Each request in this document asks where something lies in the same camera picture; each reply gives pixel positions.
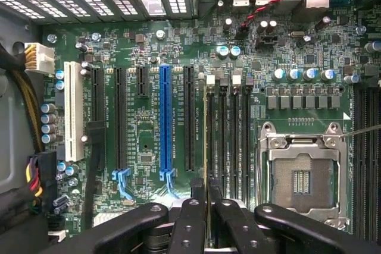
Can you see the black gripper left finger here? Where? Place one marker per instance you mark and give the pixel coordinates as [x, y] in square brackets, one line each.
[190, 224]

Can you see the long black expansion slot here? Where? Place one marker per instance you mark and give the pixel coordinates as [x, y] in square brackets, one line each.
[120, 117]
[189, 117]

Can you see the white power connector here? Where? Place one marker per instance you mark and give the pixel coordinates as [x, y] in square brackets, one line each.
[40, 57]

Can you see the short black expansion slot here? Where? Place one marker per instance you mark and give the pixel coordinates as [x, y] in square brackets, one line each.
[97, 93]

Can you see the thin silver locking lever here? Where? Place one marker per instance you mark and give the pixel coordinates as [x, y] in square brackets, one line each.
[363, 131]

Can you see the white PCI expansion slot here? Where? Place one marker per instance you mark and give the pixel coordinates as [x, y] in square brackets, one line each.
[73, 111]

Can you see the grey metal PC case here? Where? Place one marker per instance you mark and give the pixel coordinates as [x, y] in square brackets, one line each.
[18, 111]

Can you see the silver blue capacitor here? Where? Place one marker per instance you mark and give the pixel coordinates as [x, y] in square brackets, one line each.
[328, 74]
[279, 74]
[310, 74]
[294, 74]
[222, 51]
[235, 51]

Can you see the black RAM slot white latch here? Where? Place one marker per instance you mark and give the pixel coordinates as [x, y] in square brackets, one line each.
[235, 135]
[210, 117]

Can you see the black fan header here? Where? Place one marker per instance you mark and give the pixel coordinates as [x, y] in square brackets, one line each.
[268, 40]

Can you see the blue expansion slot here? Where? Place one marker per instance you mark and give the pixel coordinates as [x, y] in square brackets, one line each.
[165, 117]

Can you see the silver CPU socket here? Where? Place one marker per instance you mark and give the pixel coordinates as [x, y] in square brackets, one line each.
[303, 176]

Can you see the black power connector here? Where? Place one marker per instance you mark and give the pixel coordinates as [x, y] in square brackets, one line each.
[47, 170]

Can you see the silver motherboard screw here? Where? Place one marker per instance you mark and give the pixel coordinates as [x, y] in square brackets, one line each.
[52, 38]
[160, 34]
[96, 36]

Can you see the tiny black expansion slot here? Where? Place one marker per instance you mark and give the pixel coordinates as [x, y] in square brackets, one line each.
[143, 81]

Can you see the green motherboard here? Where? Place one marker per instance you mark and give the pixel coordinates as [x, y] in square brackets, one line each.
[149, 135]

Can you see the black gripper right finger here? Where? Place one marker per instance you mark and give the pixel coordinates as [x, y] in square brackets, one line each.
[238, 224]

